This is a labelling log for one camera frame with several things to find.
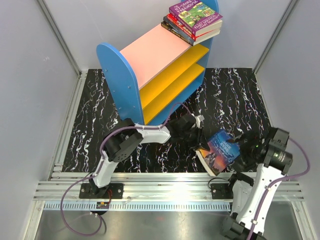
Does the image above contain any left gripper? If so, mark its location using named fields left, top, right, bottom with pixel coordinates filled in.
left=180, top=126, right=210, bottom=152

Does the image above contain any blue Jane Eyre book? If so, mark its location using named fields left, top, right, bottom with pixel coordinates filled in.
left=195, top=129, right=240, bottom=177

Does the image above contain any Nineteen Eighty-Four book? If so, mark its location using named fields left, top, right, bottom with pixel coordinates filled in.
left=163, top=16, right=184, bottom=33

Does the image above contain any purple 117-Storey Treehouse book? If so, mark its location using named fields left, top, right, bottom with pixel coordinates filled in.
left=168, top=0, right=223, bottom=31

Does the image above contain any black blue Treehouse book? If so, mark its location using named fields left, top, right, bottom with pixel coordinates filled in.
left=160, top=21, right=194, bottom=46

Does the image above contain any red 13-Storey Treehouse book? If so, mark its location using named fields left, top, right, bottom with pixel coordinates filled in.
left=166, top=13, right=223, bottom=42

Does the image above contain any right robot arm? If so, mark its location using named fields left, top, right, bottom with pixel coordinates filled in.
left=220, top=127, right=293, bottom=240

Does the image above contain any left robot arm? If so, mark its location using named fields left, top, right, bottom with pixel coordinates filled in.
left=89, top=114, right=210, bottom=199

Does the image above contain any blue pink yellow bookshelf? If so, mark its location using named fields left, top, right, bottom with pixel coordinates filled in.
left=96, top=0, right=221, bottom=125

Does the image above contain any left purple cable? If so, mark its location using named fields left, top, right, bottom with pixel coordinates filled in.
left=59, top=102, right=196, bottom=237

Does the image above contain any purple cable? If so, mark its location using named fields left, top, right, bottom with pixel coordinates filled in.
left=247, top=138, right=311, bottom=240
left=59, top=102, right=196, bottom=237

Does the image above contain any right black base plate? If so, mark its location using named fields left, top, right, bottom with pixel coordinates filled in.
left=210, top=183, right=234, bottom=200

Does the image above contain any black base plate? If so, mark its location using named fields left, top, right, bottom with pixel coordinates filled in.
left=210, top=183, right=234, bottom=200
left=79, top=183, right=124, bottom=200

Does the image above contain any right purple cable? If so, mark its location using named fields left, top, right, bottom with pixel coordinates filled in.
left=247, top=138, right=311, bottom=240

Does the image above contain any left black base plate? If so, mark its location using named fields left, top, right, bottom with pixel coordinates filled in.
left=79, top=183, right=124, bottom=200

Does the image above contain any aluminium mounting rail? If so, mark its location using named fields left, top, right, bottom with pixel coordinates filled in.
left=33, top=171, right=305, bottom=203

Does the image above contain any white slotted cable duct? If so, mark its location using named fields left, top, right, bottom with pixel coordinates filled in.
left=44, top=201, right=231, bottom=212

